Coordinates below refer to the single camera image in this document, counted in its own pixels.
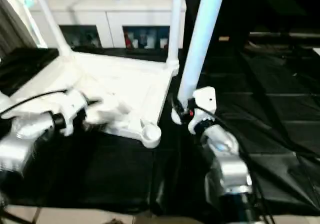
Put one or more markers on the black work surface mat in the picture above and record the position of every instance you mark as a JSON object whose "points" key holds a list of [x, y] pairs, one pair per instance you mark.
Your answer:
{"points": [[100, 171]]}

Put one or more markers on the white and turquoise rack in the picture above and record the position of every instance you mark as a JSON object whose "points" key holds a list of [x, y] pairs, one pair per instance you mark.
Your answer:
{"points": [[32, 13]]}

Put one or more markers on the small yellow label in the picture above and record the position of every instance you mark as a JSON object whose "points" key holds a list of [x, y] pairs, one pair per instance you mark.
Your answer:
{"points": [[223, 38]]}

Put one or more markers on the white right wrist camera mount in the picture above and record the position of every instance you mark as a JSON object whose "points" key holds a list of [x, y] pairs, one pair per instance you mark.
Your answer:
{"points": [[205, 96]]}

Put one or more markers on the black metal bar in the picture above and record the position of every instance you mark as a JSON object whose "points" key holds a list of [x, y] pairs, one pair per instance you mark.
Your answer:
{"points": [[287, 34]]}

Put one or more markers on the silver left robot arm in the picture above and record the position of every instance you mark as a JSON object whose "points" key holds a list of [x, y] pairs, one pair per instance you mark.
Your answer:
{"points": [[22, 141]]}

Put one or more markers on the grey curtain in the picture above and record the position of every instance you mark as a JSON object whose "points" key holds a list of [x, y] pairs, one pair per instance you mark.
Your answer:
{"points": [[12, 28]]}

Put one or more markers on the white glass-door cabinet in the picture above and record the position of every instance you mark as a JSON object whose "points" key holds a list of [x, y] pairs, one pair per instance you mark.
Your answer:
{"points": [[112, 11]]}

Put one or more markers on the white plastic table top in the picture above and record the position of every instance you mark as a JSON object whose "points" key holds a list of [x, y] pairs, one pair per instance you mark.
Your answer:
{"points": [[125, 83]]}

